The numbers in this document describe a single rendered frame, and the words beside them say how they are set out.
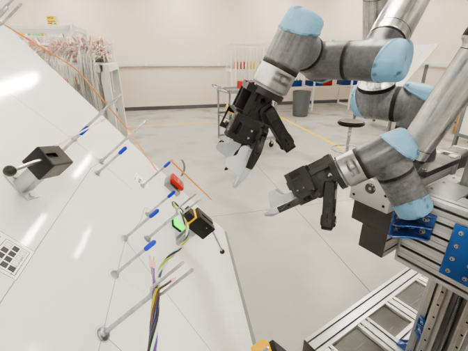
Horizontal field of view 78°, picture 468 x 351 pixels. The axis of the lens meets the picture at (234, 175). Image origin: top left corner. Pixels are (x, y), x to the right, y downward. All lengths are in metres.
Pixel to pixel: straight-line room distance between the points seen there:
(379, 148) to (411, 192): 0.11
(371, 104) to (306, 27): 0.55
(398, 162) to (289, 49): 0.31
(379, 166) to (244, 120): 0.29
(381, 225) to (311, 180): 0.44
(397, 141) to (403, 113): 0.41
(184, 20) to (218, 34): 0.95
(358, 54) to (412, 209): 0.33
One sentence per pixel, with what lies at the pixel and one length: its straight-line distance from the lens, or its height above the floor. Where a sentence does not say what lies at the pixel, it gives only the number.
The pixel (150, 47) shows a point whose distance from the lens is 8.78.
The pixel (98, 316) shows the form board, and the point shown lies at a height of 1.17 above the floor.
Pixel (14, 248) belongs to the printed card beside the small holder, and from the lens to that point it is 0.43.
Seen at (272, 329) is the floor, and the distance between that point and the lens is 1.93.
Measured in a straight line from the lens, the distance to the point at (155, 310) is 0.36.
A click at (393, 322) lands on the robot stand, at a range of 1.86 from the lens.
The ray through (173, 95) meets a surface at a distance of 8.85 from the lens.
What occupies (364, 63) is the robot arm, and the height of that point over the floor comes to 1.46.
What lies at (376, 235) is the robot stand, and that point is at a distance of 1.10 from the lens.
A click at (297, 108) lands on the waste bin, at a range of 7.69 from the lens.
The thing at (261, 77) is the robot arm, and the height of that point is 1.44.
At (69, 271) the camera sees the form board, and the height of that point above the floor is 1.21.
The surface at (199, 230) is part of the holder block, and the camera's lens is 0.70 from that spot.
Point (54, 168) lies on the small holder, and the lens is 0.46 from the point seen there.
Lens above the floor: 1.48
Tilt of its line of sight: 23 degrees down
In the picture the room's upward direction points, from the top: straight up
